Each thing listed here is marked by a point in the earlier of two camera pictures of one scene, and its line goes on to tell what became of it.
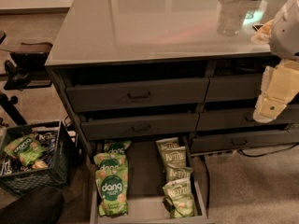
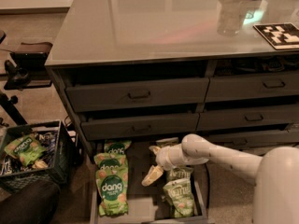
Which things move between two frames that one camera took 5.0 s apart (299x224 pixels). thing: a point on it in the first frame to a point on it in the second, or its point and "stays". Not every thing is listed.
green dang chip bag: x=111 y=162 stays
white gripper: x=286 y=36 to x=163 y=158
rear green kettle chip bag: x=166 y=144 stays
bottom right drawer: x=221 y=142 stays
